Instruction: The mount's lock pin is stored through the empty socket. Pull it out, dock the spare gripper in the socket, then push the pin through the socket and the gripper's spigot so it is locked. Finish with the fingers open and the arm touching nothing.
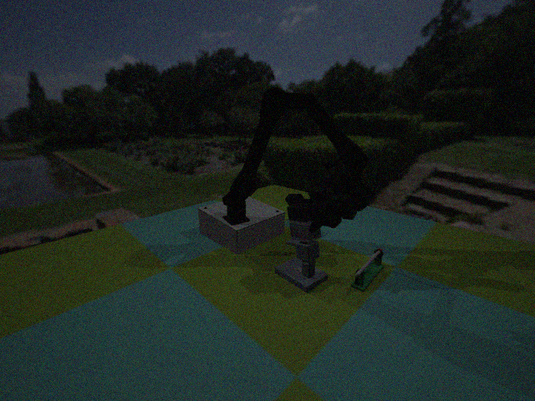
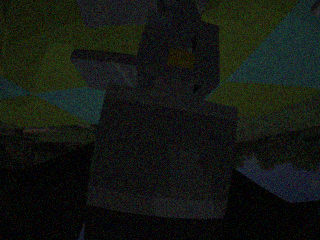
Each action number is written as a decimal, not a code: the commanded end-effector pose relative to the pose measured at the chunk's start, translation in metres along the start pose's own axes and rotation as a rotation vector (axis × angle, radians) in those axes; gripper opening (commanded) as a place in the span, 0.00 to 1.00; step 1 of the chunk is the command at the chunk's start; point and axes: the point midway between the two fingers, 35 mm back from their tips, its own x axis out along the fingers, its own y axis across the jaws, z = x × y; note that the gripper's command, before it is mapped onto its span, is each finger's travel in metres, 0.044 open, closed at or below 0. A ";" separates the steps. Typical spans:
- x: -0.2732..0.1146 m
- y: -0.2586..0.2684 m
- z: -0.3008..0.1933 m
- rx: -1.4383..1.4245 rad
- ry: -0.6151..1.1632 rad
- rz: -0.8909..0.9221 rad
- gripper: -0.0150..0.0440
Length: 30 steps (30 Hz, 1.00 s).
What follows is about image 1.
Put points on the grey tapered pin with red cap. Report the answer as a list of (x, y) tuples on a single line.
[(379, 251)]

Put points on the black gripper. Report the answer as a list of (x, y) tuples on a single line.
[(331, 205)]

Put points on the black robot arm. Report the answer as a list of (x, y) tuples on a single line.
[(274, 102)]

